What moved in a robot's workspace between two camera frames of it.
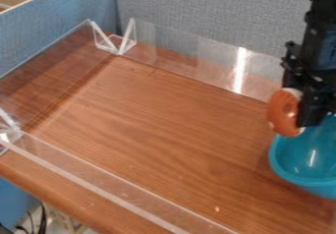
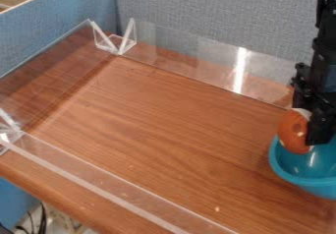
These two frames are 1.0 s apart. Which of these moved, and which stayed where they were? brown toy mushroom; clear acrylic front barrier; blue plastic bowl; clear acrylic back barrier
Moved: brown toy mushroom
Stayed: clear acrylic front barrier; blue plastic bowl; clear acrylic back barrier
